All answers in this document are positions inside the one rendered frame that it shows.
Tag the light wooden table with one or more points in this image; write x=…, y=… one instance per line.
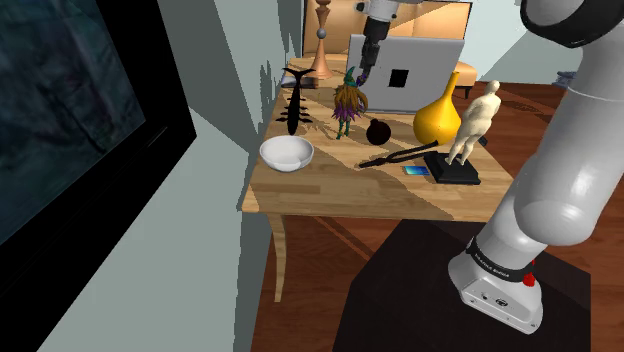
x=331, y=190

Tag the grey laptop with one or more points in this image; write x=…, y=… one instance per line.
x=429, y=58

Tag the witch doll figure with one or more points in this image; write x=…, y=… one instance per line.
x=348, y=102

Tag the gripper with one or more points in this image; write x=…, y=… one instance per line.
x=376, y=34

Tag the blue phone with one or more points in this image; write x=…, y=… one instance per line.
x=416, y=170

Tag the white bowl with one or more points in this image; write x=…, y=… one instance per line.
x=286, y=152

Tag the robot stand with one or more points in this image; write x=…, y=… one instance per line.
x=404, y=302

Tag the black forked tool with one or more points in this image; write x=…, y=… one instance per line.
x=400, y=156

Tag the black fishbone sculpture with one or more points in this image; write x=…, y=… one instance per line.
x=293, y=112

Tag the wooden candlestick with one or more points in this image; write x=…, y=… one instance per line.
x=321, y=58

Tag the yellow gourd vase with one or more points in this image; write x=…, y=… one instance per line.
x=436, y=124

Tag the black framed wall picture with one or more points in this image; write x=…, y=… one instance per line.
x=73, y=122

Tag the beige human statue black base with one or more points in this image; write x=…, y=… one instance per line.
x=475, y=122

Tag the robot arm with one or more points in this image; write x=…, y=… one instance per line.
x=560, y=195

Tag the dark round vase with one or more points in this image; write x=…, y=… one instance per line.
x=378, y=132

